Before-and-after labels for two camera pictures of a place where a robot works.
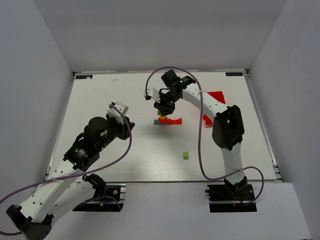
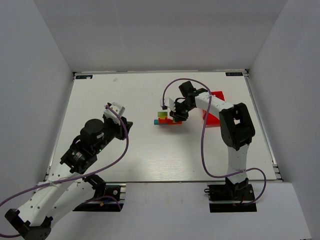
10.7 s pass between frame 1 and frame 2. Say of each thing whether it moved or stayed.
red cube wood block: stayed
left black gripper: stayed
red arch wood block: stayed
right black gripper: moved
